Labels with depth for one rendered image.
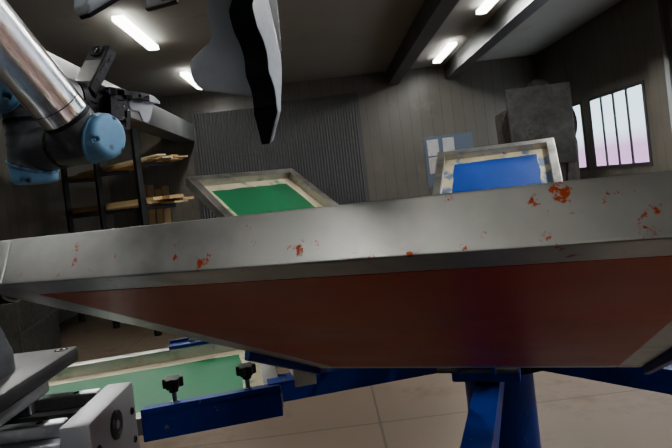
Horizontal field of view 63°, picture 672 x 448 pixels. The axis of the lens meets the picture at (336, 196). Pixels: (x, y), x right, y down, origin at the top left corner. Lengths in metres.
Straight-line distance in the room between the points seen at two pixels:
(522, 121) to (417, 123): 2.60
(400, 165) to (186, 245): 10.01
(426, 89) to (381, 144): 1.32
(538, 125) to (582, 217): 8.22
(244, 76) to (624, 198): 0.23
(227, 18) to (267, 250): 0.15
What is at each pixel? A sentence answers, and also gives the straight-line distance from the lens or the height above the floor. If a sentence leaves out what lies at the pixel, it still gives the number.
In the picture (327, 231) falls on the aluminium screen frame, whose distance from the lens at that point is 0.35.
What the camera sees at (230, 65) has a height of 1.52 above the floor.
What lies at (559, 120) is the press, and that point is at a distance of 8.63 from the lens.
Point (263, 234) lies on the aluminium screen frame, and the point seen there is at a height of 1.41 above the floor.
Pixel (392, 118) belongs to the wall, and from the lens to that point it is 10.43.
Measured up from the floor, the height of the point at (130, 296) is 1.36.
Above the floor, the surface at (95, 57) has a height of 1.74.
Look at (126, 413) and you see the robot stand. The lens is 0.79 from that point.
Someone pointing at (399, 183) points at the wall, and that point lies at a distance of 10.37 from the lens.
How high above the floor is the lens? 1.43
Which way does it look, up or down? 1 degrees down
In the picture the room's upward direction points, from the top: 7 degrees counter-clockwise
